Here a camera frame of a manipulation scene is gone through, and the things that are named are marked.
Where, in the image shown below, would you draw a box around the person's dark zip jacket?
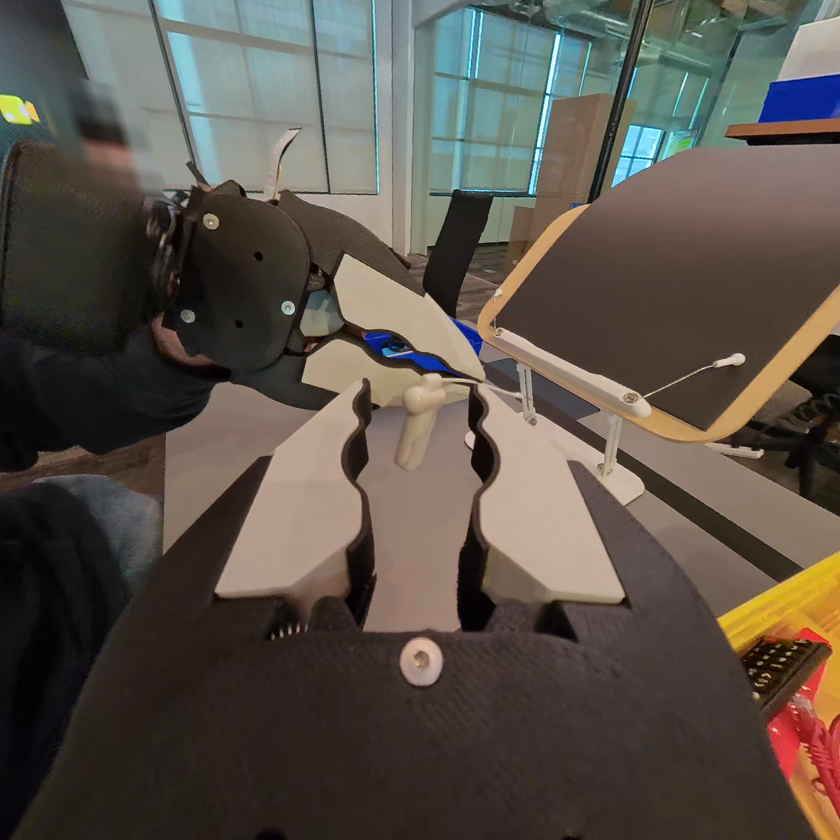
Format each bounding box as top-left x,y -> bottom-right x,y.
0,482 -> 132,828

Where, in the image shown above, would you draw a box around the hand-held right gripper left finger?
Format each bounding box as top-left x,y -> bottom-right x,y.
214,378 -> 376,602

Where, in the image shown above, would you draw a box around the cardboard boxes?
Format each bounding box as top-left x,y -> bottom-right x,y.
508,94 -> 637,263

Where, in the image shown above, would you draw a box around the grey coiled cable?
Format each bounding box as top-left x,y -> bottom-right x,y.
787,392 -> 831,429

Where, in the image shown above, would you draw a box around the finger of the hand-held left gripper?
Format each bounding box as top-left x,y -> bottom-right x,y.
301,336 -> 475,409
298,252 -> 487,386

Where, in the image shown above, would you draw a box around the person's dark trousers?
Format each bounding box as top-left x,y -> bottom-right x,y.
29,474 -> 165,592

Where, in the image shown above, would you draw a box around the blue plastic bin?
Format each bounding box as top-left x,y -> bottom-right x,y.
364,319 -> 488,374

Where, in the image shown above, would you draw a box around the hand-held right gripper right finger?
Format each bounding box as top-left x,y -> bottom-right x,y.
458,382 -> 627,606

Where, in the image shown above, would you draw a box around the white jointed stand arm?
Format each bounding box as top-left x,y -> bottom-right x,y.
515,364 -> 624,480

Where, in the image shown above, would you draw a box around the wooden table black frame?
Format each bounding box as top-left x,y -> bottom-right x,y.
725,118 -> 840,148

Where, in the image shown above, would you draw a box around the white desk lamp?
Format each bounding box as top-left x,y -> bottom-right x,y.
262,128 -> 303,201

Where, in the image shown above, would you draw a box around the black disc-top floor lamp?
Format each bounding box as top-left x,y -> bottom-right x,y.
587,0 -> 656,204

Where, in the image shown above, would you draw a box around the person's left hand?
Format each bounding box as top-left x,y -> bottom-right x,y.
155,320 -> 199,364

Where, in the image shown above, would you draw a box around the blue box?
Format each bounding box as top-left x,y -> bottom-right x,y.
758,75 -> 840,123

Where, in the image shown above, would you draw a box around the white box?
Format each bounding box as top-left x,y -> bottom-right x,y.
781,23 -> 840,83

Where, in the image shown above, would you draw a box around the yellow plastic bin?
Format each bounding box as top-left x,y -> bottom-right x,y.
717,551 -> 840,840

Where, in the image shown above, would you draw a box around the person's left forearm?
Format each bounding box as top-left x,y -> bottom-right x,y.
0,328 -> 231,470

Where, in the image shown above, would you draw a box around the red cable coil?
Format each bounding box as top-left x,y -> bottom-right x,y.
784,692 -> 840,805

